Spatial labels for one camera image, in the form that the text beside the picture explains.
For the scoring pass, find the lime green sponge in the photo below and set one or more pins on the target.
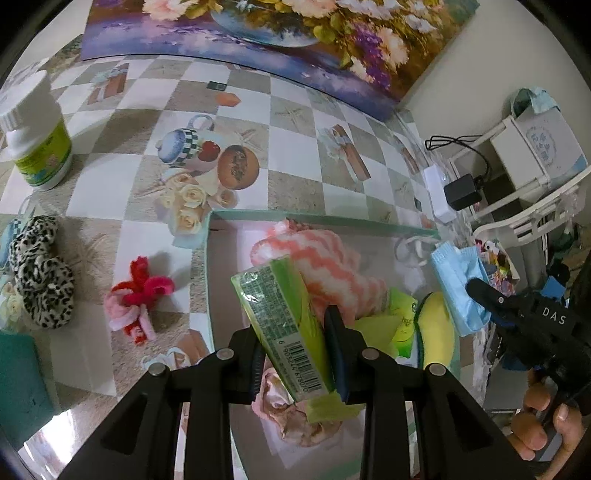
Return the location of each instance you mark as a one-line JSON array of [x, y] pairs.
[[328, 408]]

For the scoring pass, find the light green packet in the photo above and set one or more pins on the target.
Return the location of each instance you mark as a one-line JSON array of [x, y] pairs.
[[401, 318]]

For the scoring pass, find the teal cloth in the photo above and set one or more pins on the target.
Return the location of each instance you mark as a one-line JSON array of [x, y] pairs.
[[18, 383], [540, 99]]

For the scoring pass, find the black power adapter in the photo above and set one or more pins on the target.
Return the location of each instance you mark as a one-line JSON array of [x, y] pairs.
[[461, 191]]

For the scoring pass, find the pink white striped towel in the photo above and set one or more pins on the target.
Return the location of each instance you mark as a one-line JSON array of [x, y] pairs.
[[323, 258]]

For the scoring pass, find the checkered printed tablecloth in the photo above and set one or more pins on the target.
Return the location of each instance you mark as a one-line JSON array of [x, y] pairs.
[[115, 217]]

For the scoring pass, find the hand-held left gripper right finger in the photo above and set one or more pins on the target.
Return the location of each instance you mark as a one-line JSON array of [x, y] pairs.
[[338, 355]]

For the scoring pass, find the white bottle green label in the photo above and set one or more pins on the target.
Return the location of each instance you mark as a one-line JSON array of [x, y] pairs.
[[41, 157]]

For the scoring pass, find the green tissue pack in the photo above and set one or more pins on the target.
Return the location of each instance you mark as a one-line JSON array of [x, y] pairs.
[[277, 318]]

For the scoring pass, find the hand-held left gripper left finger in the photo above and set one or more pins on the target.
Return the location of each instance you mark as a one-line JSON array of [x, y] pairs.
[[256, 371]]

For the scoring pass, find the floral canvas painting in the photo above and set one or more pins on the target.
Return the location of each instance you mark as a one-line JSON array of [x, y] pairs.
[[231, 41]]

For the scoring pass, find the person's right hand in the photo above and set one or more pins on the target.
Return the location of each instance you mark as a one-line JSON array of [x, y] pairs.
[[531, 429]]

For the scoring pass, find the white shelf rack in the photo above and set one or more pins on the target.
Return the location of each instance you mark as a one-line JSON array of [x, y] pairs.
[[512, 143]]

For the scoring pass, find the leopard print scrunchie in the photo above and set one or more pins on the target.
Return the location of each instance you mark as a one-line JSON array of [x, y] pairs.
[[46, 295], [34, 240]]

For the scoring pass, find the red pink fuzzy bow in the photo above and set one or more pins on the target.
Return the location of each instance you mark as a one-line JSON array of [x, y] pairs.
[[138, 295]]

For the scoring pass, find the light blue cloth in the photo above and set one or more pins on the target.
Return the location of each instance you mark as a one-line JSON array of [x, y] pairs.
[[7, 244]]

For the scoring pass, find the yellow green sponge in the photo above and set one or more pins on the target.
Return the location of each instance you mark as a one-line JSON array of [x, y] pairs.
[[436, 332]]

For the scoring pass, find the teal-edged white box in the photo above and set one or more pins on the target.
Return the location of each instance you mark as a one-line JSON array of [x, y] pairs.
[[231, 249]]

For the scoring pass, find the blue face mask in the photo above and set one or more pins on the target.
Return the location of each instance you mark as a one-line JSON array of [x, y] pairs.
[[455, 286]]

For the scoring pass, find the pink floral scrunchie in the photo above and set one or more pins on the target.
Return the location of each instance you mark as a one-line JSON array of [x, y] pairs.
[[286, 415]]

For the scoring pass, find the small dark square tile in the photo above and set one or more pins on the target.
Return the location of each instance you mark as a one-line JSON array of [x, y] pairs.
[[216, 86]]

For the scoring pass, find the white power strip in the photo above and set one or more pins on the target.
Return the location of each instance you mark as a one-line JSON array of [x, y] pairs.
[[436, 189]]

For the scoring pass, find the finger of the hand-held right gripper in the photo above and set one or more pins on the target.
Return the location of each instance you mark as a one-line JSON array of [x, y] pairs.
[[489, 297]]

